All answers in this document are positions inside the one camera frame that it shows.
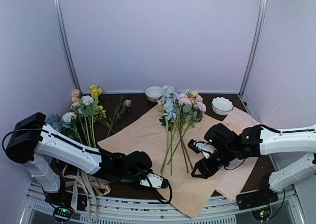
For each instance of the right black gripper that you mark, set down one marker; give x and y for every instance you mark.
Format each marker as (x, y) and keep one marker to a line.
(201, 167)

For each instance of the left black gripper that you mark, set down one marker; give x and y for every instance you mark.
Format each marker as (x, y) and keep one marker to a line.
(149, 170)

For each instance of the tan kraft paper sheet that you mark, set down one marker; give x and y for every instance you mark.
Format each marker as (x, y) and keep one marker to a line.
(147, 134)

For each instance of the yellow fake flower stem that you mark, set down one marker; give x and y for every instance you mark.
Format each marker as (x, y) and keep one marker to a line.
(190, 125)

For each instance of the pink carnation fake flower stem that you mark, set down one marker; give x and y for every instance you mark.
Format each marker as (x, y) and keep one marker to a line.
(187, 115)

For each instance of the blue fake flower stem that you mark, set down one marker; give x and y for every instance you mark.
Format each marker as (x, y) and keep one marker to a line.
(167, 102)

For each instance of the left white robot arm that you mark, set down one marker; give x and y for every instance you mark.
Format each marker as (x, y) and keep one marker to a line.
(33, 135)

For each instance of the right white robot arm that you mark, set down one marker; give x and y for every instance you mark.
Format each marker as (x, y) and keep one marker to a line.
(222, 145)

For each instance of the bunch of fake flowers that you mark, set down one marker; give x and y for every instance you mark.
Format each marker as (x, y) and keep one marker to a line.
(78, 122)

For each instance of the pink wrapping paper sheet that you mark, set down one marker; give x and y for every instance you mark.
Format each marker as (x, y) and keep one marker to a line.
(235, 178)

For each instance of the beige printed ribbon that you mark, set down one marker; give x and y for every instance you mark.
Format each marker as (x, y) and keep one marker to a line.
(91, 187)

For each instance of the white scalloped dish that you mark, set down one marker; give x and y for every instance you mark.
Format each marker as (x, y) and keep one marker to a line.
(222, 106)

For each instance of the single pink bud stem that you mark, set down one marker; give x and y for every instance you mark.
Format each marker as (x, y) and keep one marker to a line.
(122, 106)

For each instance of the white patterned ceramic bowl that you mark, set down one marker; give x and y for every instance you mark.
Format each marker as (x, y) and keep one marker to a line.
(154, 93)

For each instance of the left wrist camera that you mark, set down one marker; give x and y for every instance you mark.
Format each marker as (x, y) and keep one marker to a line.
(156, 181)

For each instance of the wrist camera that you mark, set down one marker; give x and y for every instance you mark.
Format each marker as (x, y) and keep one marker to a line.
(156, 181)
(201, 147)

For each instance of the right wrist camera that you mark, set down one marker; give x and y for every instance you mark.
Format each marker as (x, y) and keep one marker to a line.
(201, 147)

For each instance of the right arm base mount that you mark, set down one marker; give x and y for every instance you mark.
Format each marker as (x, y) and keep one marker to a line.
(259, 204)

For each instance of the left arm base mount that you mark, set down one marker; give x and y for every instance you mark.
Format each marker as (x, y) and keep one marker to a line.
(61, 204)

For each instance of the right aluminium frame post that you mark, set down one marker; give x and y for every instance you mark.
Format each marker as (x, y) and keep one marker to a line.
(261, 15)

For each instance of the aluminium frame post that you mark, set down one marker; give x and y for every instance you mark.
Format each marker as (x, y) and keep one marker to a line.
(65, 43)
(261, 15)

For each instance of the left aluminium frame post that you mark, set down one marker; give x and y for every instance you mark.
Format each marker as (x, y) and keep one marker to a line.
(65, 43)

